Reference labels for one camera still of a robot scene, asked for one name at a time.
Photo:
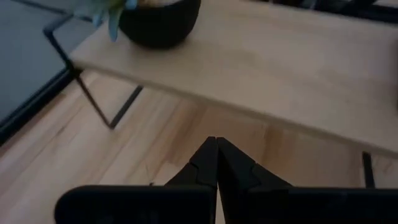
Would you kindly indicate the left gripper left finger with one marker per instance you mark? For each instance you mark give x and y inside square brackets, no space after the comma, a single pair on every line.
[155,205]

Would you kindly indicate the wooden riser shelf black legs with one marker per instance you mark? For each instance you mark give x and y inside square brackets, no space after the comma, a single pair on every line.
[248,62]

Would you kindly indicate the potted succulent plant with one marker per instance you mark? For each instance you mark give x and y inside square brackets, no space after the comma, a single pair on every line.
[161,25]

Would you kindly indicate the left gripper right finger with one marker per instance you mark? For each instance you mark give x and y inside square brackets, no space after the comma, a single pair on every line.
[280,205]

